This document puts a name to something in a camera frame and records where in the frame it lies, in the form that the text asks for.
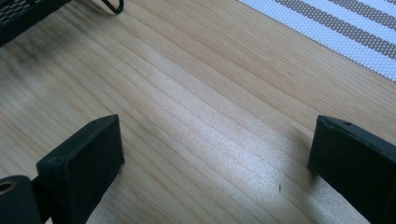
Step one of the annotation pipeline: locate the white and grey striped placemat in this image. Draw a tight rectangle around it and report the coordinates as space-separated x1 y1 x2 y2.
236 0 396 83

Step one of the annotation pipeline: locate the black metal mesh basket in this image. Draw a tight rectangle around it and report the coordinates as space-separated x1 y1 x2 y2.
0 0 125 49

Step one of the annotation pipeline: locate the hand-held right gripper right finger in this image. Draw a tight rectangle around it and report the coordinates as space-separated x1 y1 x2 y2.
307 114 396 224

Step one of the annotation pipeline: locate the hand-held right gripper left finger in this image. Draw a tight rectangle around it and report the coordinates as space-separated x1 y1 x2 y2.
35 114 125 224

